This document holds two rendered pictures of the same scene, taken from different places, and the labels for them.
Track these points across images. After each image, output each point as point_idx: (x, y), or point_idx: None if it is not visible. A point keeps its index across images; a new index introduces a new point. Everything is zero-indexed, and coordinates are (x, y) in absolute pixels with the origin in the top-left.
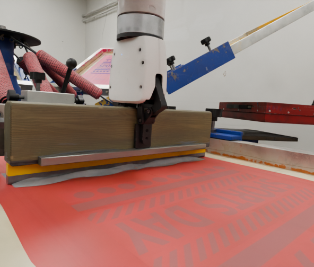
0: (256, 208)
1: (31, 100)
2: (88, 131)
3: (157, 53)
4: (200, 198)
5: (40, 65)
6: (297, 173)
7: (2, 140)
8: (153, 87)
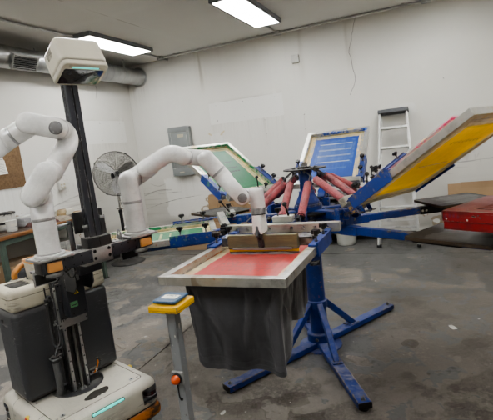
0: (247, 265)
1: (273, 221)
2: (244, 242)
3: (255, 220)
4: (246, 262)
5: (306, 190)
6: None
7: None
8: (255, 230)
